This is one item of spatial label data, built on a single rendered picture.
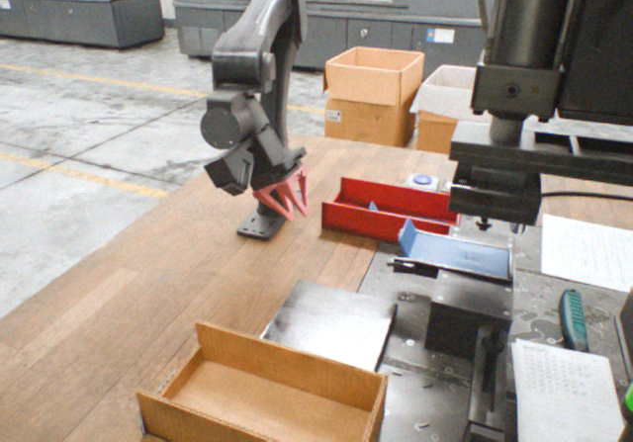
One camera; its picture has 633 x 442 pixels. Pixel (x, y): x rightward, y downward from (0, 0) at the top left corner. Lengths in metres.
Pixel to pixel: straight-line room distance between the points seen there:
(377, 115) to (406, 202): 2.05
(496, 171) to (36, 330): 0.67
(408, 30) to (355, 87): 2.35
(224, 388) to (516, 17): 0.54
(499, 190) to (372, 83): 2.40
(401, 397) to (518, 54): 0.42
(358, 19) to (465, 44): 1.13
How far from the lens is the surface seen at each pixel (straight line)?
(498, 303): 0.67
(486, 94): 0.58
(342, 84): 3.02
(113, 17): 7.35
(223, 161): 0.65
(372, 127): 3.04
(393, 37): 5.32
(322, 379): 0.60
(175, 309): 0.77
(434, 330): 0.68
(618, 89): 0.56
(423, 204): 0.98
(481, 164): 0.61
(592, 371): 0.68
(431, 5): 5.19
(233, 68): 0.70
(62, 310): 0.83
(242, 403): 0.63
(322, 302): 0.73
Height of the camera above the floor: 1.40
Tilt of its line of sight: 29 degrees down
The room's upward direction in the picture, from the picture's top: straight up
